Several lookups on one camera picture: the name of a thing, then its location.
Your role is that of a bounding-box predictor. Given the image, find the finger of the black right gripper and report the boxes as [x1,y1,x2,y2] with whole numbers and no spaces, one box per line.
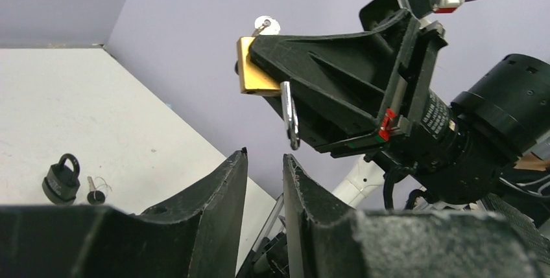
[264,95,379,148]
[250,10,413,128]

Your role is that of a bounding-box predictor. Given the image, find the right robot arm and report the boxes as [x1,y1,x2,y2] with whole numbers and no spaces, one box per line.
[248,9,549,205]

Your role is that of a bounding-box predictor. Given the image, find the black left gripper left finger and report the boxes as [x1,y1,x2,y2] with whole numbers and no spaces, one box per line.
[1,148,248,277]

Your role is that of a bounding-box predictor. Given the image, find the large black padlock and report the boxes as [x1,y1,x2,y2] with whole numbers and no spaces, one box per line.
[42,153,80,205]

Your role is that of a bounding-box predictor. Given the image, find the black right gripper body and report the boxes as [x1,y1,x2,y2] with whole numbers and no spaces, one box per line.
[315,10,448,158]

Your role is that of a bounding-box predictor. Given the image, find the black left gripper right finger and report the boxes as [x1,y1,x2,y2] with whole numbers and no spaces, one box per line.
[283,154,549,277]

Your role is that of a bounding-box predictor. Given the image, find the small brass padlock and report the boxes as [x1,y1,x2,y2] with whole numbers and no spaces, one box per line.
[235,15,300,150]

